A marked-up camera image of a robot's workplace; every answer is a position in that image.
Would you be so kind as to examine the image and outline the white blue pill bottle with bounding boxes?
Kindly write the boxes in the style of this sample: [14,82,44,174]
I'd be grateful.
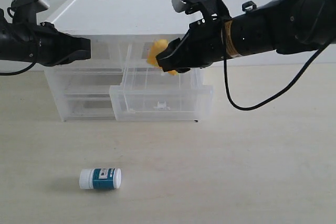
[79,168,122,190]

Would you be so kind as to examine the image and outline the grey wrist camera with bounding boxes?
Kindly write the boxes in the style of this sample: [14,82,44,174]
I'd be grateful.
[8,0,50,24]
[171,0,230,19]

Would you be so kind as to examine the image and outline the white plastic drawer cabinet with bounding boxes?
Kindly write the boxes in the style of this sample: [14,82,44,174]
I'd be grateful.
[45,0,201,121]

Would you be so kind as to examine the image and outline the yellow cheese wedge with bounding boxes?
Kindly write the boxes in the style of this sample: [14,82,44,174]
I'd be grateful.
[146,39,169,70]

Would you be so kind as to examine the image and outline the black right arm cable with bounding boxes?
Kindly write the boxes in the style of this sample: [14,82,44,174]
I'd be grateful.
[223,0,336,111]

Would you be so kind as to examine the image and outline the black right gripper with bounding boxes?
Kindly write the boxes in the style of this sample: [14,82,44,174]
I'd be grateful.
[156,19,230,73]

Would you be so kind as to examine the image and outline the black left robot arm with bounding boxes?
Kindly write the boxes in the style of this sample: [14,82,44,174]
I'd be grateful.
[1,9,91,67]

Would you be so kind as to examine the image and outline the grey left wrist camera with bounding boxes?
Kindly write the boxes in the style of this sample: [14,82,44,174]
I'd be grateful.
[8,0,50,24]

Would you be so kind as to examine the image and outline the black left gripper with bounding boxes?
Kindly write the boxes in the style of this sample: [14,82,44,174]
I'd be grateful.
[9,22,91,66]

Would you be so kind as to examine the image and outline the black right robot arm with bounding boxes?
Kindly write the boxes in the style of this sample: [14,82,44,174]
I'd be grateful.
[155,0,335,73]

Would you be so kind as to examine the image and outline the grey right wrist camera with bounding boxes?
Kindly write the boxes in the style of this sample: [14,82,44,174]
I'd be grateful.
[171,0,230,19]

